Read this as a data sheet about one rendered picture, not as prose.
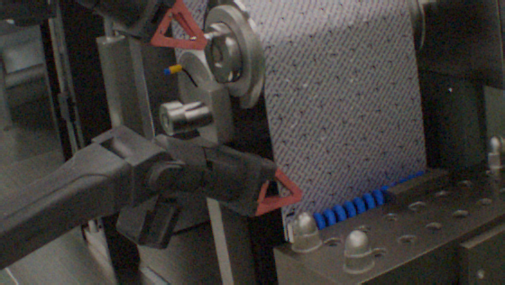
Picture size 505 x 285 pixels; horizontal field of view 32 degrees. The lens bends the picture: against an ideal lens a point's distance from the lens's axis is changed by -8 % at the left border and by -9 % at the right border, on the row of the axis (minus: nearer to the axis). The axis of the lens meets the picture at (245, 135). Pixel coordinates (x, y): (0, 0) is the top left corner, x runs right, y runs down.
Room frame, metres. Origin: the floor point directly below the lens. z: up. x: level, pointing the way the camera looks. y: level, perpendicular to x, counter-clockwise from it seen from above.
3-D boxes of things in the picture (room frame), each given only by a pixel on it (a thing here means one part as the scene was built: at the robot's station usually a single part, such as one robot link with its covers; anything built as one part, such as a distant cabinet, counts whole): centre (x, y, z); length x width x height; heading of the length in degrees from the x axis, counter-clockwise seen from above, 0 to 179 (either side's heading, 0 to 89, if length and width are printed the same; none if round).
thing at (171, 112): (1.12, 0.08, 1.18); 0.04 x 0.02 x 0.04; 26
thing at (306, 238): (1.00, -0.05, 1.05); 0.04 x 0.04 x 0.04
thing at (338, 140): (1.12, -0.14, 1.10); 0.23 x 0.01 x 0.18; 116
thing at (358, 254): (0.92, -0.10, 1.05); 0.04 x 0.04 x 0.04
